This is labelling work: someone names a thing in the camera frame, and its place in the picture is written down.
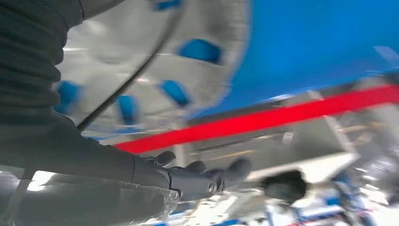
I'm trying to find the red barrier belt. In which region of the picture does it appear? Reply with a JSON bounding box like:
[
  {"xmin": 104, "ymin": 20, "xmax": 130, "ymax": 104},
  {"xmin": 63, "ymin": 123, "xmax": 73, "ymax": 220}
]
[{"xmin": 114, "ymin": 84, "xmax": 399, "ymax": 154}]

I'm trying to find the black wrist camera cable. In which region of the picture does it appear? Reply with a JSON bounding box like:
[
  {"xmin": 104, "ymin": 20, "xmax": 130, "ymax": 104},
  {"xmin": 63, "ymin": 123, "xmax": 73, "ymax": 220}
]
[{"xmin": 77, "ymin": 0, "xmax": 185, "ymax": 132}]

